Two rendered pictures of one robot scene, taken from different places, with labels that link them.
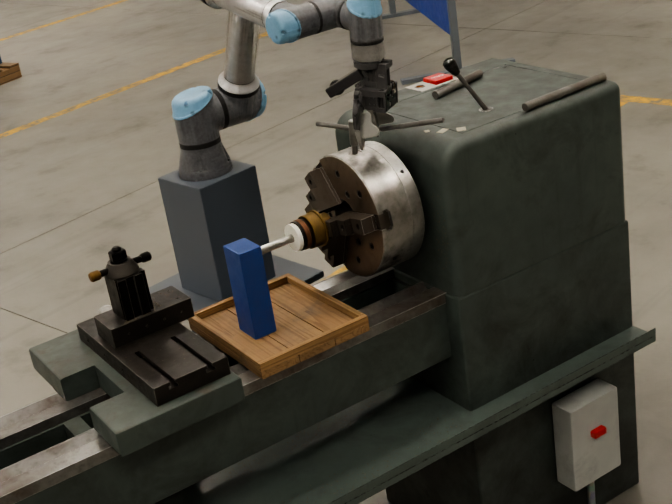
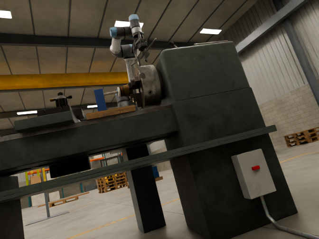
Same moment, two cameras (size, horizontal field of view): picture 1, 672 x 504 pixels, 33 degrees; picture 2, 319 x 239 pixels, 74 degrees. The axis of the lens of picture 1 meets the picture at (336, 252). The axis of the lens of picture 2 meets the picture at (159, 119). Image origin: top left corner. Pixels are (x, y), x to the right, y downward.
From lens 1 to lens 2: 2.07 m
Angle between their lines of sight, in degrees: 40
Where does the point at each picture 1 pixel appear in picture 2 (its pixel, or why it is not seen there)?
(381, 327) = (142, 111)
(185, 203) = not seen: hidden behind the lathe
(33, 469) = not seen: outside the picture
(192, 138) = (118, 98)
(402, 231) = (149, 80)
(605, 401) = (256, 154)
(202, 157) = (121, 103)
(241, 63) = (130, 77)
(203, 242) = not seen: hidden behind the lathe
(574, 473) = (247, 188)
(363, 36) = (132, 25)
